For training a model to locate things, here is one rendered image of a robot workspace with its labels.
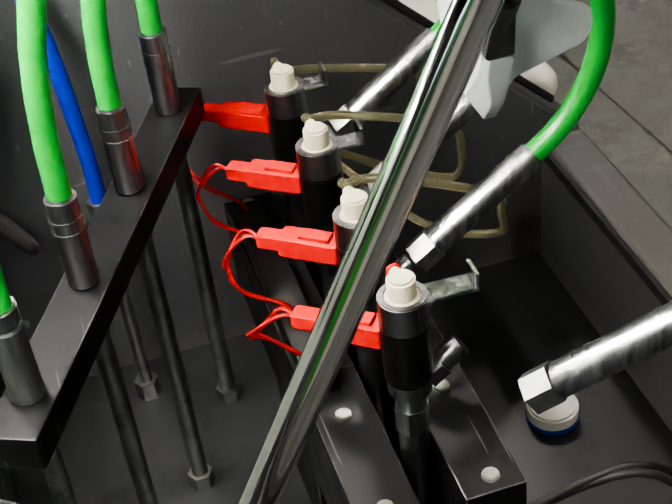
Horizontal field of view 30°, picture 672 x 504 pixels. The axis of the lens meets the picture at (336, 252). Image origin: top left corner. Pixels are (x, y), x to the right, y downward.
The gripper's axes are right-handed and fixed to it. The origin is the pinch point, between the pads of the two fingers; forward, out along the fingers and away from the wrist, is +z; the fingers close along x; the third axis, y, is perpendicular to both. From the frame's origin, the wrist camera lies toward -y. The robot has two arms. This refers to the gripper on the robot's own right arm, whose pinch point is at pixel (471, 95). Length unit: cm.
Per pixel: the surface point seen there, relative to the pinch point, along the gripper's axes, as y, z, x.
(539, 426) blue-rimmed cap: 8.6, 37.2, 11.0
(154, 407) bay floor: -18.3, 38.0, 25.2
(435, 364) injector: -2.9, 16.4, -0.5
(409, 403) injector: -4.7, 18.5, -0.8
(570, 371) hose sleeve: 0.2, 8.9, -10.9
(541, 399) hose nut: -1.2, 10.4, -10.7
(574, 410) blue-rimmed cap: 11.4, 36.5, 10.8
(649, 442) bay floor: 15.6, 38.0, 7.0
